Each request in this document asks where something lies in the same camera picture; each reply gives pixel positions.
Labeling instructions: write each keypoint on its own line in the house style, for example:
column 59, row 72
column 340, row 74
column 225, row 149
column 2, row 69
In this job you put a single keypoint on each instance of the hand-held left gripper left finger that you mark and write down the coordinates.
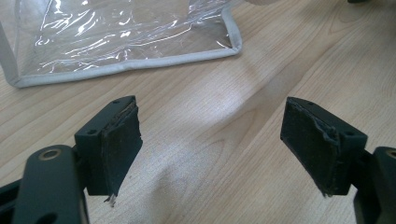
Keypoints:
column 115, row 149

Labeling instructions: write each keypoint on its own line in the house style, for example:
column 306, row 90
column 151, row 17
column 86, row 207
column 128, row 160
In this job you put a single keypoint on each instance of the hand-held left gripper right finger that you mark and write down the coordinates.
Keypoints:
column 317, row 146

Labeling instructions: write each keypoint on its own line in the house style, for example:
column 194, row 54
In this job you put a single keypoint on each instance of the clear plastic bag grey trim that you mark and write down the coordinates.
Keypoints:
column 124, row 40

